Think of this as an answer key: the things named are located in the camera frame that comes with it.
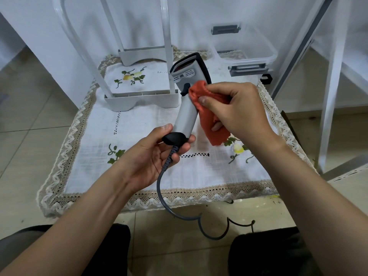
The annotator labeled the grey scanner cable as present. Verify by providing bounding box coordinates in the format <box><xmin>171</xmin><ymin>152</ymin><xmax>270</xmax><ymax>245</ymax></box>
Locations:
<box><xmin>156</xmin><ymin>145</ymin><xmax>230</xmax><ymax>241</ymax></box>

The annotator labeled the person's right forearm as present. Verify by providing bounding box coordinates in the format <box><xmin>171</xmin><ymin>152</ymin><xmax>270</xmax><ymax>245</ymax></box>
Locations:
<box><xmin>251</xmin><ymin>135</ymin><xmax>368</xmax><ymax>276</ymax></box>

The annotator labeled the person's right hand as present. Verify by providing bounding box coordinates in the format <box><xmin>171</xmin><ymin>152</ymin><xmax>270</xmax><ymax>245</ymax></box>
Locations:
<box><xmin>198</xmin><ymin>82</ymin><xmax>282</xmax><ymax>155</ymax></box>

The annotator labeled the white embroidered lace tablecloth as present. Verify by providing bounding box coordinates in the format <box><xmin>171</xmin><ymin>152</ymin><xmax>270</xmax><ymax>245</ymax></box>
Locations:
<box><xmin>37</xmin><ymin>53</ymin><xmax>318</xmax><ymax>219</ymax></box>

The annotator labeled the person's left leg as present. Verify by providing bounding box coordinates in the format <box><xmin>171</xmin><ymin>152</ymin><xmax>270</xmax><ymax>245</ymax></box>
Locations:
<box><xmin>0</xmin><ymin>223</ymin><xmax>131</xmax><ymax>276</ymax></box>

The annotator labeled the grey black barcode scanner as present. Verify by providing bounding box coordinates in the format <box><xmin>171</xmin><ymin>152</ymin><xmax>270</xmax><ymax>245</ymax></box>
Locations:
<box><xmin>162</xmin><ymin>52</ymin><xmax>213</xmax><ymax>147</ymax></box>

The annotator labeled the clear plastic storage box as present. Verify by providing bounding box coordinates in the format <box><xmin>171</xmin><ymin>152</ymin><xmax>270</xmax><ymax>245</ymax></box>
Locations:
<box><xmin>210</xmin><ymin>23</ymin><xmax>278</xmax><ymax>78</ymax></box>

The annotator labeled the orange cleaning cloth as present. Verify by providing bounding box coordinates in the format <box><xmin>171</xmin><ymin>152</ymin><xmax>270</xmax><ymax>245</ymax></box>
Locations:
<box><xmin>188</xmin><ymin>80</ymin><xmax>231</xmax><ymax>146</ymax></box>

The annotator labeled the white shelf frame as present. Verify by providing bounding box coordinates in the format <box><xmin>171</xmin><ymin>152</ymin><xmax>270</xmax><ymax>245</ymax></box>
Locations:
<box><xmin>270</xmin><ymin>0</ymin><xmax>368</xmax><ymax>182</ymax></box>

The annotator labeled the person's right leg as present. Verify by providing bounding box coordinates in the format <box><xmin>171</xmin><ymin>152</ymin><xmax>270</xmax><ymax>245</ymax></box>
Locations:
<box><xmin>228</xmin><ymin>226</ymin><xmax>323</xmax><ymax>276</ymax></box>

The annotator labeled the white metal rack stand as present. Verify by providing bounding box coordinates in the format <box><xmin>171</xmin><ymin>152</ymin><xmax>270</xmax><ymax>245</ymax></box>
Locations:
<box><xmin>52</xmin><ymin>0</ymin><xmax>180</xmax><ymax>112</ymax></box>

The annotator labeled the person's left forearm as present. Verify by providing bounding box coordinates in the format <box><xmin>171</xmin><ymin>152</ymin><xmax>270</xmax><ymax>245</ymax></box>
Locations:
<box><xmin>0</xmin><ymin>162</ymin><xmax>136</xmax><ymax>276</ymax></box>

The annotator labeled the person's leg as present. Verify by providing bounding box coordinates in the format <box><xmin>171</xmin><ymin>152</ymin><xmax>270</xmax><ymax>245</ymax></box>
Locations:
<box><xmin>0</xmin><ymin>223</ymin><xmax>131</xmax><ymax>276</ymax></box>
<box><xmin>228</xmin><ymin>226</ymin><xmax>323</xmax><ymax>276</ymax></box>

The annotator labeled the black metal table scroll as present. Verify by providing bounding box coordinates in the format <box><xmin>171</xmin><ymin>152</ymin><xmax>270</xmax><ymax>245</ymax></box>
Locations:
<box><xmin>227</xmin><ymin>199</ymin><xmax>256</xmax><ymax>234</ymax></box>

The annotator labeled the person's left hand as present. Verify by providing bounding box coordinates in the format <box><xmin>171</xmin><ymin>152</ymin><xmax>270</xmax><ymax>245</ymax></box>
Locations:
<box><xmin>114</xmin><ymin>123</ymin><xmax>196</xmax><ymax>195</ymax></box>

